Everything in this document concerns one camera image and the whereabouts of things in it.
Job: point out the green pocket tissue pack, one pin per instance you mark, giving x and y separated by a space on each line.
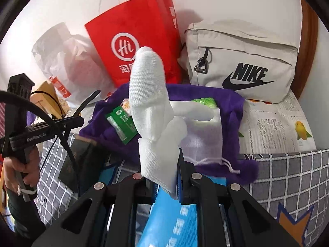
210 102

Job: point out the brown wooden door frame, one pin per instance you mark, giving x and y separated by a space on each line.
307 48

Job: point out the beige Nike bag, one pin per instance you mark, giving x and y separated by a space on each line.
239 56

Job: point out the white Miniso plastic bag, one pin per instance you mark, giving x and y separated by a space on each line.
68 65

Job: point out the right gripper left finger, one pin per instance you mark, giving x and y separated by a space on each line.
151 192

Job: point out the grey checked blanket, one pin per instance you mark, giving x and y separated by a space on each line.
292 187

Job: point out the purple towel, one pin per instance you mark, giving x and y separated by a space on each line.
229 103

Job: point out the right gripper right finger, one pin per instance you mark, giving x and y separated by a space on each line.
187 193

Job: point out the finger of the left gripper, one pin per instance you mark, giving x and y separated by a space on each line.
69 123
86 102

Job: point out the wooden furniture piece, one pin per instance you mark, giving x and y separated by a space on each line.
46 98

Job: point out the green sachet packet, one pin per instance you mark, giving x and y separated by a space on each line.
122 123

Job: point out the red paper shopping bag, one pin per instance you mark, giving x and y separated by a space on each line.
121 31

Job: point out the person's left hand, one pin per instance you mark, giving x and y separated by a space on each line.
11 165

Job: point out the white sock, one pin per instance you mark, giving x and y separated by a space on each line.
159 121

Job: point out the white mesh drawstring pouch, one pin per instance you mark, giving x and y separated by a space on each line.
203 145

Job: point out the dark green tea tin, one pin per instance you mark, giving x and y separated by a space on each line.
90 158

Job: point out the newspaper print sheet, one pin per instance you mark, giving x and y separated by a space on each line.
270 128

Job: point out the blue tissue pack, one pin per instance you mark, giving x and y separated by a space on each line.
165 223

